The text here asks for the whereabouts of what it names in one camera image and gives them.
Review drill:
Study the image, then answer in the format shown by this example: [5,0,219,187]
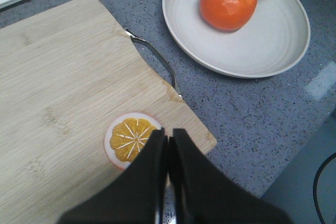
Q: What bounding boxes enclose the orange mandarin fruit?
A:
[199,0,258,31]

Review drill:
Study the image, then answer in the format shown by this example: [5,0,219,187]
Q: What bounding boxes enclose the white round plate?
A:
[162,0,310,79]

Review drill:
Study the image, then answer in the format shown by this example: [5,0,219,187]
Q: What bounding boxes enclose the black cable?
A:
[313,152,336,224]

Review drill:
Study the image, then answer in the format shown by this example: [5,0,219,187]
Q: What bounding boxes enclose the orange slice piece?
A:
[103,112,161,170]

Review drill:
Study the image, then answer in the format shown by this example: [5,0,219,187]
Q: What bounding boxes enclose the wooden cutting board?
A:
[1,0,217,223]

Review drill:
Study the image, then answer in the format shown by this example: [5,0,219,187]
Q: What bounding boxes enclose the metal cutting board handle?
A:
[125,29,183,99]

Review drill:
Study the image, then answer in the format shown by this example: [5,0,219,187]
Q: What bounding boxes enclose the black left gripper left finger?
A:
[58,129,168,223]

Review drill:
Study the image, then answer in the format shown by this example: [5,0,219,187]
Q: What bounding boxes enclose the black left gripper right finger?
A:
[169,129,291,223]

